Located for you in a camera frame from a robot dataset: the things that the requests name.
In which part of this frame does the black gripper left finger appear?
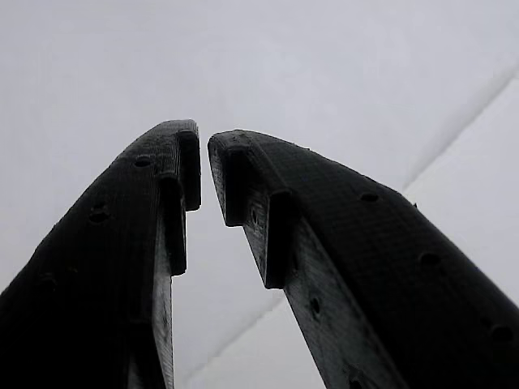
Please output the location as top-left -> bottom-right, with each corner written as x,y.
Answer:
0,118 -> 203,389

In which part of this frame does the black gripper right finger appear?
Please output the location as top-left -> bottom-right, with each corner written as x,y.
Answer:
206,128 -> 519,389

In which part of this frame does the white paper sheet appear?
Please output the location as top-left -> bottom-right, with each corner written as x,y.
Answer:
0,0 -> 519,389

